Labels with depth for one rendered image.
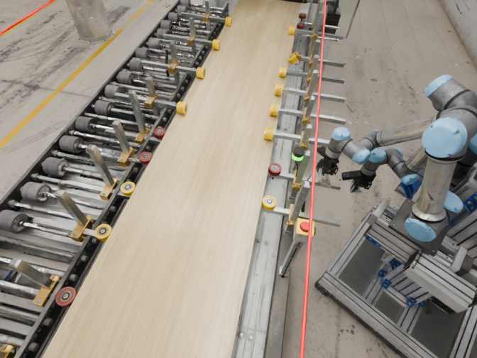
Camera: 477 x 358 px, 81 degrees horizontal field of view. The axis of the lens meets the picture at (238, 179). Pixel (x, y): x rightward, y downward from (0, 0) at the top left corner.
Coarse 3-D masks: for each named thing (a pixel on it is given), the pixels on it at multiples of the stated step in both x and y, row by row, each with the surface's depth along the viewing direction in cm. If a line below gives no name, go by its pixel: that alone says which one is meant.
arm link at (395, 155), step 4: (392, 148) 151; (396, 148) 151; (388, 152) 149; (392, 152) 149; (396, 152) 149; (400, 152) 150; (388, 156) 148; (392, 156) 148; (396, 156) 147; (400, 156) 148; (388, 160) 148; (392, 160) 147; (396, 160) 146; (400, 160) 145; (404, 160) 146; (388, 164) 150; (392, 164) 147
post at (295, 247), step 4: (292, 244) 126; (296, 244) 122; (300, 244) 121; (292, 248) 125; (296, 248) 123; (300, 248) 124; (288, 252) 135; (292, 252) 129; (296, 252) 128; (288, 256) 133; (292, 256) 130; (296, 256) 131; (288, 260) 136; (292, 260) 135; (284, 264) 142; (288, 264) 138; (280, 268) 152; (284, 268) 145; (288, 268) 144; (280, 272) 150; (284, 272) 148
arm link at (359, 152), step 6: (348, 144) 128; (354, 144) 127; (360, 144) 127; (366, 144) 128; (372, 144) 129; (342, 150) 130; (348, 150) 128; (354, 150) 126; (360, 150) 125; (366, 150) 126; (348, 156) 130; (354, 156) 127; (360, 156) 125; (366, 156) 124; (360, 162) 126
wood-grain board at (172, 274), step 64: (256, 64) 243; (192, 128) 191; (256, 128) 194; (192, 192) 159; (256, 192) 161; (128, 256) 135; (192, 256) 136; (64, 320) 117; (128, 320) 118; (192, 320) 119
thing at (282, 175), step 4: (272, 176) 176; (276, 176) 176; (280, 176) 175; (284, 176) 174; (288, 176) 174; (292, 176) 174; (304, 176) 175; (292, 180) 176; (304, 180) 173; (308, 180) 173; (316, 180) 173; (316, 184) 173; (332, 184) 172; (336, 184) 172; (340, 184) 172; (332, 188) 173; (336, 188) 172
